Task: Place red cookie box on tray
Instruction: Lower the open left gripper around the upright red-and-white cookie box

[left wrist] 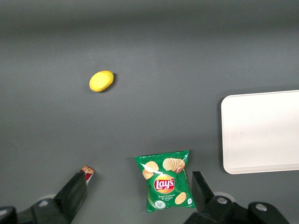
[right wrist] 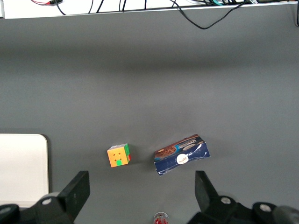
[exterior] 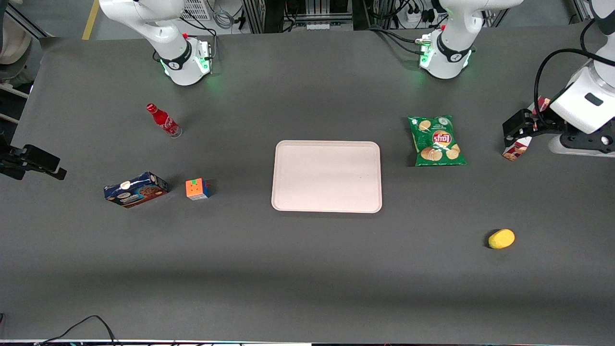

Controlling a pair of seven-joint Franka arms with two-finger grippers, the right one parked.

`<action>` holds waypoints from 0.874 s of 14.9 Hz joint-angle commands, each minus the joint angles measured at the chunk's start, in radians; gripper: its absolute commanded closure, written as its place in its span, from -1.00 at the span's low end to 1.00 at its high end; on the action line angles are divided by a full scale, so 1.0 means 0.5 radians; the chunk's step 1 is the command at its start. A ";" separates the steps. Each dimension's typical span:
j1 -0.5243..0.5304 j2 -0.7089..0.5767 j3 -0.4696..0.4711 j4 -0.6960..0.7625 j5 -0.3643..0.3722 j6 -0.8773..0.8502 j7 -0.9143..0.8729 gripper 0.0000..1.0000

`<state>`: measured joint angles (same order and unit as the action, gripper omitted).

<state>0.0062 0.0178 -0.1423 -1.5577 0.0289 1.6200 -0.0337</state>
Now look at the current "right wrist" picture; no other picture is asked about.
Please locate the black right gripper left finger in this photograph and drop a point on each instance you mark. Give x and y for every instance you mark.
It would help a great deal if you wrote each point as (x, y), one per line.
(76, 191)

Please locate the white rectangular tray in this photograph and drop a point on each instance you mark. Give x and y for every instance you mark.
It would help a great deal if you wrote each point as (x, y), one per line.
(22, 166)

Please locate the red white round object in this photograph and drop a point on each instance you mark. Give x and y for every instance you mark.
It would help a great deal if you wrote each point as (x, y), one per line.
(161, 219)

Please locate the grey metal bracket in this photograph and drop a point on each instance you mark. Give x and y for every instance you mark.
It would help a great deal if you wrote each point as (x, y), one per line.
(2, 9)

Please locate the dark blue cookie box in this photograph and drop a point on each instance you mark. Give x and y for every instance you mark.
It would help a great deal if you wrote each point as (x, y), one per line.
(180, 161)

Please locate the orange green puzzle cube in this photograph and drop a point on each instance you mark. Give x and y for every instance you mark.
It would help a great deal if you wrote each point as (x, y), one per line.
(116, 157)

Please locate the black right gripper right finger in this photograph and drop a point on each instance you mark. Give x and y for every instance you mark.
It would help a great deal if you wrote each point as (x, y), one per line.
(205, 191)

